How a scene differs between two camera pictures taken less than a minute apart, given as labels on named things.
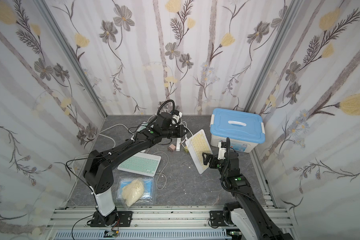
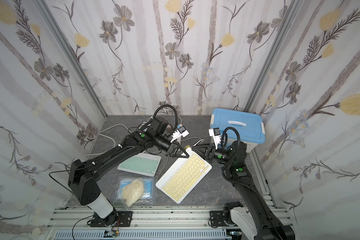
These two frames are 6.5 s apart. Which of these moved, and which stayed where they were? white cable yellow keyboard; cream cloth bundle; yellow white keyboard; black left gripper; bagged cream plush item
Moved: white cable yellow keyboard; yellow white keyboard; black left gripper
Stayed: cream cloth bundle; bagged cream plush item
